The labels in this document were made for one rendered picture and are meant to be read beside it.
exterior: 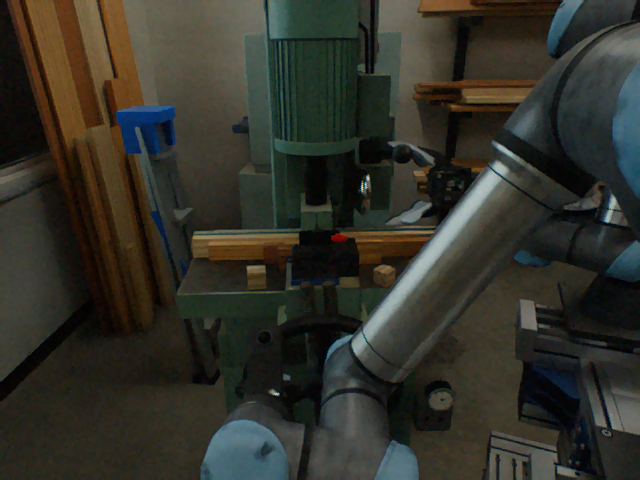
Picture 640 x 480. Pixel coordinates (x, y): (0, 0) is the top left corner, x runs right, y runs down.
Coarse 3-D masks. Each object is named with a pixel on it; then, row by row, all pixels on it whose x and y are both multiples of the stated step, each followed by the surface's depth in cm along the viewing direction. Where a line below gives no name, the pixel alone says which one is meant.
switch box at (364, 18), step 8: (360, 0) 112; (368, 0) 112; (376, 0) 112; (360, 8) 113; (368, 8) 113; (376, 8) 113; (360, 16) 114; (368, 16) 114; (376, 16) 114; (368, 24) 114; (376, 24) 114; (360, 32) 115; (368, 32) 115; (376, 32) 115; (360, 40) 116; (376, 40) 116; (360, 48) 117; (376, 48) 117; (360, 56) 117; (376, 56) 117
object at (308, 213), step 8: (328, 192) 112; (304, 200) 106; (328, 200) 106; (304, 208) 101; (312, 208) 101; (320, 208) 101; (328, 208) 101; (304, 216) 100; (312, 216) 100; (320, 216) 100; (328, 216) 100; (304, 224) 101; (312, 224) 101; (320, 224) 101; (328, 224) 101
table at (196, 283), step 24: (192, 264) 106; (216, 264) 106; (240, 264) 106; (264, 264) 106; (360, 264) 105; (384, 264) 105; (192, 288) 96; (216, 288) 96; (240, 288) 96; (264, 288) 95; (384, 288) 95; (192, 312) 95; (216, 312) 96; (240, 312) 96; (264, 312) 96
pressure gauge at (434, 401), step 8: (432, 384) 99; (440, 384) 98; (448, 384) 99; (432, 392) 97; (440, 392) 98; (448, 392) 98; (432, 400) 98; (440, 400) 98; (448, 400) 98; (432, 408) 99; (440, 408) 99; (448, 408) 99
